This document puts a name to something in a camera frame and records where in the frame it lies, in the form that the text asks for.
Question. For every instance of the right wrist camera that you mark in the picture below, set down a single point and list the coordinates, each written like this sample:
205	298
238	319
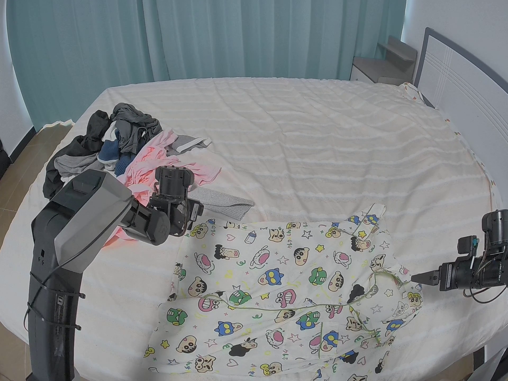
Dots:
467	245

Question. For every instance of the white printed pyjama top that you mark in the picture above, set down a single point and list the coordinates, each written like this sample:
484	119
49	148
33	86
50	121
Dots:
277	292

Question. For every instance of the pink garment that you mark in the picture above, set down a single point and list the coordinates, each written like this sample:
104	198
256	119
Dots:
147	161

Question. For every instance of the blue-green curtain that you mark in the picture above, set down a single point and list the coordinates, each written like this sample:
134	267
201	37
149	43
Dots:
198	26

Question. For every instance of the grey knitted garment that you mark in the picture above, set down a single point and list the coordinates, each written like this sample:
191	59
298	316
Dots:
226	204

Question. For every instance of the white printed pillow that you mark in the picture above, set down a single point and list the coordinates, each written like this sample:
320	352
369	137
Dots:
410	90

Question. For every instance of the grey white-trimmed garment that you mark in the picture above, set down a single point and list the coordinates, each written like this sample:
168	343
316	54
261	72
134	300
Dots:
188	143

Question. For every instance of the bed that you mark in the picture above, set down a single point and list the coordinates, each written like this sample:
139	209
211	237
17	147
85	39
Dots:
317	133

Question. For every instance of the grey bedside table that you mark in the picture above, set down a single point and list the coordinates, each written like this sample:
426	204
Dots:
377	68

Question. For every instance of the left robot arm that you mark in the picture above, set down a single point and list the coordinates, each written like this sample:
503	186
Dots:
51	331

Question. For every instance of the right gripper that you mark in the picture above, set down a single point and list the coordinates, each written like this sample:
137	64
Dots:
460	274

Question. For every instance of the pile of clothes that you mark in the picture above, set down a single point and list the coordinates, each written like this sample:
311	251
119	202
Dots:
131	125

